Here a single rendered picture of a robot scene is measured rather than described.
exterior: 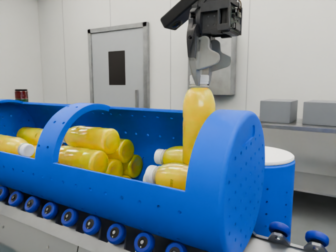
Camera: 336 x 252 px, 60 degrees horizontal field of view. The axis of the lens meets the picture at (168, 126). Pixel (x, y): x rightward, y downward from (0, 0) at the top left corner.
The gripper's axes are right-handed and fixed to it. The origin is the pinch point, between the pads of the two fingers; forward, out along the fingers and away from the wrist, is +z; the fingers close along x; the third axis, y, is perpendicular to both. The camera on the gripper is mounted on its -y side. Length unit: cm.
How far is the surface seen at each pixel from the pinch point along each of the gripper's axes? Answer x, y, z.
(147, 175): -6.5, -8.5, 19.9
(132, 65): 317, -269, -30
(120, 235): -10.1, -12.9, 32.9
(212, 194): -13.3, 9.0, 18.3
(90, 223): -10.1, -21.9, 32.6
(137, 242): -10.2, -8.2, 33.0
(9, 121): 3, -76, 14
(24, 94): 36, -117, 7
